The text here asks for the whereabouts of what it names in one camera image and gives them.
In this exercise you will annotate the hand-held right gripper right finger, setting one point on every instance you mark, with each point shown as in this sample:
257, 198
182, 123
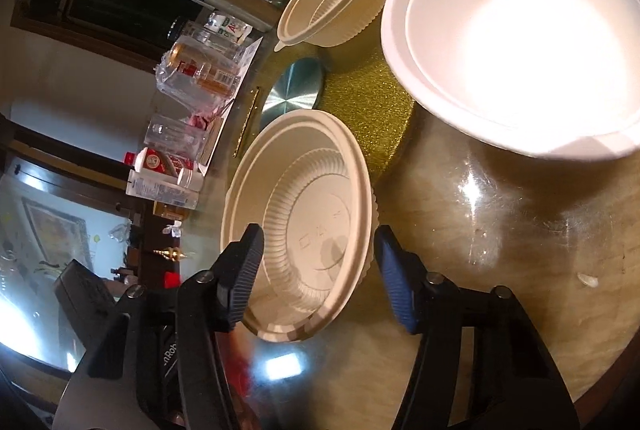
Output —
397, 280

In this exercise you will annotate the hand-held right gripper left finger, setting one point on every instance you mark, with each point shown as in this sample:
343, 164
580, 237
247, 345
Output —
245, 280

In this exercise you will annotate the large beige plastic bowl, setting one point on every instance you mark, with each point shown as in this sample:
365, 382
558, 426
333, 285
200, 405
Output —
310, 220

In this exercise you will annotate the large white bowl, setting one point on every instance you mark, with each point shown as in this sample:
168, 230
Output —
400, 44

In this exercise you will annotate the small red cap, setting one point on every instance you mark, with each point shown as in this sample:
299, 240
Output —
171, 280

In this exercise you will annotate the gold ornament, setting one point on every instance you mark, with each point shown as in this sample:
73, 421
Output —
170, 254

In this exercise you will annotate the brown jar with gold lid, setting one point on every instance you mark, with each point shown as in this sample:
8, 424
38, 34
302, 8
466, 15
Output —
167, 211

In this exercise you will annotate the small white jar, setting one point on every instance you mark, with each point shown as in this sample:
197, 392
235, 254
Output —
192, 179

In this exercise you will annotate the white carton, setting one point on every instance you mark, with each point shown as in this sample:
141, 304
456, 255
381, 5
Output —
155, 190

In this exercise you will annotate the white and red liquor bottle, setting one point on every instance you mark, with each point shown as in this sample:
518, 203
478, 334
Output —
155, 161

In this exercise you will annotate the gold patterned stick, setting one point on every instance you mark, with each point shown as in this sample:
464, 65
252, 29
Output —
247, 119

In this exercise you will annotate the clear glass mug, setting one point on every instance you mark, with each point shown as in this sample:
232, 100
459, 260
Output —
175, 134

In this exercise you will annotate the gold round table mat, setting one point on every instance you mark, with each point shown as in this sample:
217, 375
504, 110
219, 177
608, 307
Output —
370, 94

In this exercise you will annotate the small white food scrap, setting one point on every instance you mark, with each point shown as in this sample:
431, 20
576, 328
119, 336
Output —
588, 280

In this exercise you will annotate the round metal disc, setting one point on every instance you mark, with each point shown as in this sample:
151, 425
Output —
292, 92

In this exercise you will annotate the clear plastic bag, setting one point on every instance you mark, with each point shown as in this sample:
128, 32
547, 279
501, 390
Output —
172, 82

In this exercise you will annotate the white tray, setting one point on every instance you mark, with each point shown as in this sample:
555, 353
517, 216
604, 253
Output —
250, 54

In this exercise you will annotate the orange drink can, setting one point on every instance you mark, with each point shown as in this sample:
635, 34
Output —
187, 54

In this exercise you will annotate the framed wall picture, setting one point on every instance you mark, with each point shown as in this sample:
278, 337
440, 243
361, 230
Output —
57, 235

